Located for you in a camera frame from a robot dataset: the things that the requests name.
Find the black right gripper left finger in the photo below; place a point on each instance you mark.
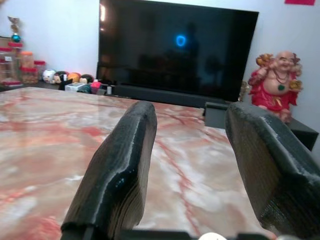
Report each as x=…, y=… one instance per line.
x=117, y=162

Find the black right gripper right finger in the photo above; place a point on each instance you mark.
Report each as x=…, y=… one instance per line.
x=275, y=170

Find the small red pink container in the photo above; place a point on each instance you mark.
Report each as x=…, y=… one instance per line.
x=96, y=86

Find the black soundbar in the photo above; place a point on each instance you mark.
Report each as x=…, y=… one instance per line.
x=162, y=96

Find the small black box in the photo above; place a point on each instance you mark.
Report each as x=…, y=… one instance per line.
x=215, y=116

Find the teal crumpled item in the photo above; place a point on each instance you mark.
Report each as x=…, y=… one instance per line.
x=85, y=88

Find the gold ornament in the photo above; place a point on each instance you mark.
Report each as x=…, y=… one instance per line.
x=243, y=90

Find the small white box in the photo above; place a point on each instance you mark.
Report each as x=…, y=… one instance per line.
x=74, y=87

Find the red laughing Buddha statue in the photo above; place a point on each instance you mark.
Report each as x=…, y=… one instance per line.
x=276, y=82

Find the black haired doll head figurine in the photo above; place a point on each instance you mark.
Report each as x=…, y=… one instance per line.
x=86, y=78
x=61, y=77

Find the orange round figurine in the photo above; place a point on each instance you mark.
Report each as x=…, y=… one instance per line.
x=74, y=76

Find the white round figurine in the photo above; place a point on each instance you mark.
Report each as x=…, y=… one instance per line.
x=49, y=76

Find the slim red lid jar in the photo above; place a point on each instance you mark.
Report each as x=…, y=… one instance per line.
x=40, y=70

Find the black flat screen television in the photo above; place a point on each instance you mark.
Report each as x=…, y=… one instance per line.
x=162, y=50

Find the short red lid snack jar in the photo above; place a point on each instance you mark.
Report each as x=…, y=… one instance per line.
x=29, y=75

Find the orange lid plastic jar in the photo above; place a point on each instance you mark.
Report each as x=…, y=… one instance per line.
x=27, y=60

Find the tall red lid jar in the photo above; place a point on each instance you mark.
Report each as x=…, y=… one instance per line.
x=5, y=65
x=15, y=62

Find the teal bauble ornament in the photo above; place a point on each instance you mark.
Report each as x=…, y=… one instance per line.
x=16, y=38

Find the red paper wall decoration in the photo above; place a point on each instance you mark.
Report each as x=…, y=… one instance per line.
x=299, y=2

